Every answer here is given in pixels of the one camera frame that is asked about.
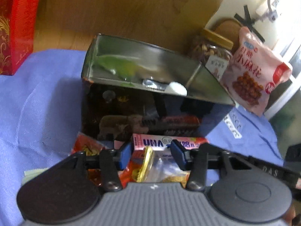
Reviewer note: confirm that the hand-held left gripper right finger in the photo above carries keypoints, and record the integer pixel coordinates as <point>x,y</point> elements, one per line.
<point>178,155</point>

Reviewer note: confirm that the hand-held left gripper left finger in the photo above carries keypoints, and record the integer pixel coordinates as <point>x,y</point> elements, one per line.
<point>126,155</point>

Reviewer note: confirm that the clear plastic snack packet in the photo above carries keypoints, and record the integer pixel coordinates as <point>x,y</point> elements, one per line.
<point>164,167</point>

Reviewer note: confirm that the gold candy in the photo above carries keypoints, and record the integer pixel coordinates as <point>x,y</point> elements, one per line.
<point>147,162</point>

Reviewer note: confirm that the pink candy packet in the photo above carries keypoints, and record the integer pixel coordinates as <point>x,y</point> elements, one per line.
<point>150,142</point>

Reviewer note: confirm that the black cardboard box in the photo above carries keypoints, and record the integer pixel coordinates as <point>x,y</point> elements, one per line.
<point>131,113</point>

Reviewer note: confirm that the red snack packet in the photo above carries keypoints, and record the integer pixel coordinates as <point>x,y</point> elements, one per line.
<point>82,146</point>

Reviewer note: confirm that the white snack packet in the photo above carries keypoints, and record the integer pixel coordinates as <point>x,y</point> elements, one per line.
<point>175,88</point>

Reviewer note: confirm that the green paper sheet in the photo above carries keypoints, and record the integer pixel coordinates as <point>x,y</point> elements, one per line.
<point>33,174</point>

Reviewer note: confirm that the blue printed cloth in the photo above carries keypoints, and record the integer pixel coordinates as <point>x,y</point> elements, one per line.
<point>42,110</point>

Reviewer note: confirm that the pink snack bag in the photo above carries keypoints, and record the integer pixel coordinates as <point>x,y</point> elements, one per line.
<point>249,75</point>

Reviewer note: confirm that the nut jar with yellow lid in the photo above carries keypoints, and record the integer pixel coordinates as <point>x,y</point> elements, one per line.
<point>211,51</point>

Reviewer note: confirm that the wooden board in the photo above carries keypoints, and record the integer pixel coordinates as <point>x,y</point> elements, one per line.
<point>129,9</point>

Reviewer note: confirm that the red gift box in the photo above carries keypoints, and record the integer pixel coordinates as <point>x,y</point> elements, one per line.
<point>18,28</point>

